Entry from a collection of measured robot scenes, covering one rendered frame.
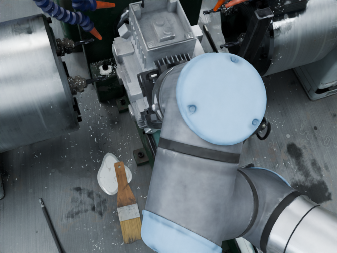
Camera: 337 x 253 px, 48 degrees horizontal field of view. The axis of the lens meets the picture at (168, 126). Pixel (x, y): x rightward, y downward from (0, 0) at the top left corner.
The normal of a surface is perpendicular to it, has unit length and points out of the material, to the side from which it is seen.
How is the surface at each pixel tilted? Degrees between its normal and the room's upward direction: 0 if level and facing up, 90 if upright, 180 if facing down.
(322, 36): 65
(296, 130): 0
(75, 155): 0
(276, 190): 32
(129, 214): 0
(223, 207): 57
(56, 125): 84
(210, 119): 25
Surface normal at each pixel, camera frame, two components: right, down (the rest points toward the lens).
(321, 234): -0.36, -0.59
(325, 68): -0.94, 0.29
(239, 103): 0.25, -0.03
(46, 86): 0.29, 0.28
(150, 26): 0.07, -0.42
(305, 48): 0.35, 0.70
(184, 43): 0.33, 0.86
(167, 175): -0.62, -0.12
